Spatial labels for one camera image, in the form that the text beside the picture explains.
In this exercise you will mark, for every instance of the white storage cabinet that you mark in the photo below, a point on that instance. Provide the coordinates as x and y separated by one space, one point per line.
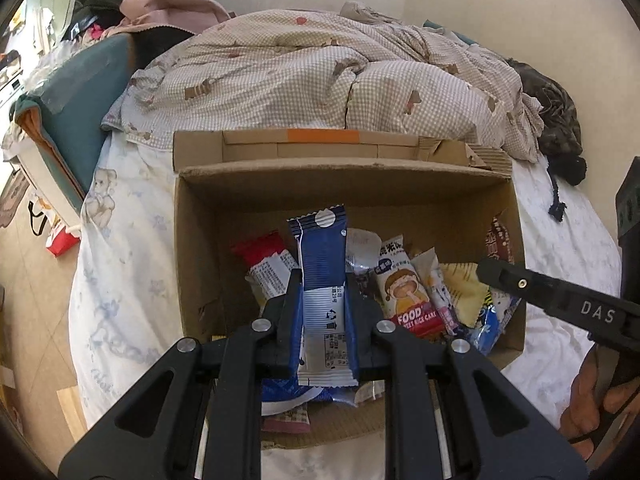
45 175

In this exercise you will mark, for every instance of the brown cardboard box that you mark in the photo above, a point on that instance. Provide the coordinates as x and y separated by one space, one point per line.
240 210

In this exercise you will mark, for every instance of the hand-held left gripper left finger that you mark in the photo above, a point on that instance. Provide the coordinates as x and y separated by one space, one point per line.
280 325

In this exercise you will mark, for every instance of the blue white striped snack bar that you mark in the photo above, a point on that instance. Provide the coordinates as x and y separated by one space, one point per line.
322 280

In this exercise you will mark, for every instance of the person's right hand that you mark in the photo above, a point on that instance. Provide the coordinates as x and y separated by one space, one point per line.
582 410

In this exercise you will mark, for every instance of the checked bear print duvet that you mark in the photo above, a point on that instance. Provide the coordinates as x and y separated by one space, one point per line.
300 75

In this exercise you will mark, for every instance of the teal cushion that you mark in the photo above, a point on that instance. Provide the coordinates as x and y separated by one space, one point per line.
75 110

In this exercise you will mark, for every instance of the pink garment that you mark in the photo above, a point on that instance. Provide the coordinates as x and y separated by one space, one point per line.
170 10

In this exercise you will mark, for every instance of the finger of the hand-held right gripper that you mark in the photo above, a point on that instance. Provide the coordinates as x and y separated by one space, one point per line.
515 280

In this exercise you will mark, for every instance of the patterned floor rug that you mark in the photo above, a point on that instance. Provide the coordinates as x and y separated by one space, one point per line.
12 200

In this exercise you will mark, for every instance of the blue and gold snack bag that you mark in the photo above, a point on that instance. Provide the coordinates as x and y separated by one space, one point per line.
285 395

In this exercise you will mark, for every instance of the pile of snack packets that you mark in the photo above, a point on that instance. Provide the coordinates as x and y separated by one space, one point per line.
405 290

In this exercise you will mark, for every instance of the blue and white snack bag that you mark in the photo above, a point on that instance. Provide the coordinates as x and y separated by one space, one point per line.
492 327

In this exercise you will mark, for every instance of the white and red shopping bag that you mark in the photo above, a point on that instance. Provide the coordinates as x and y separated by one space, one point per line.
60 240

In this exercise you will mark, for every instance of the teal pillow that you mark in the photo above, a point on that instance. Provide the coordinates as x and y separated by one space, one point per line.
445 30

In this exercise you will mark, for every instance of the dark camouflage garment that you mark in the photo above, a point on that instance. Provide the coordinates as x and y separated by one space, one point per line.
555 105

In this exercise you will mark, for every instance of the light wooden board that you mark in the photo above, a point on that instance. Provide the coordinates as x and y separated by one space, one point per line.
72 410

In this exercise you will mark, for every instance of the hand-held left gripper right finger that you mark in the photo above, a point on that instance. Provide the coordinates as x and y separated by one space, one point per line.
365 325

